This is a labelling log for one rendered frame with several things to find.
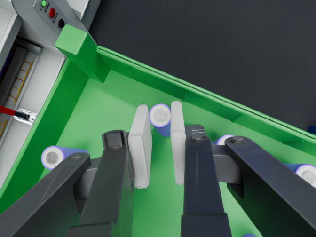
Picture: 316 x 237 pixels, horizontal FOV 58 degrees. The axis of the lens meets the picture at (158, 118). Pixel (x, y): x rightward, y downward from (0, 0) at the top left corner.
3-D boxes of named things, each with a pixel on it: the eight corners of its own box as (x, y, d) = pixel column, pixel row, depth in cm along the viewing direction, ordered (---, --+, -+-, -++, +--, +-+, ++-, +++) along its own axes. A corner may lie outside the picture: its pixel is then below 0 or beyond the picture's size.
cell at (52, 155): (93, 154, 27) (67, 151, 21) (85, 171, 27) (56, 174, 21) (77, 146, 28) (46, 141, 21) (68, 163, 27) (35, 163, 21)
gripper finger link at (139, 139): (149, 188, 15) (135, 190, 15) (152, 141, 22) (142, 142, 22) (141, 136, 14) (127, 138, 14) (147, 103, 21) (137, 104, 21)
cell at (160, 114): (179, 122, 27) (176, 108, 21) (171, 140, 27) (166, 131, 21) (161, 114, 27) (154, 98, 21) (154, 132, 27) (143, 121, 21)
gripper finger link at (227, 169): (187, 159, 13) (254, 154, 13) (183, 124, 18) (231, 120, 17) (190, 189, 13) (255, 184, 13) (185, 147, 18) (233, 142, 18)
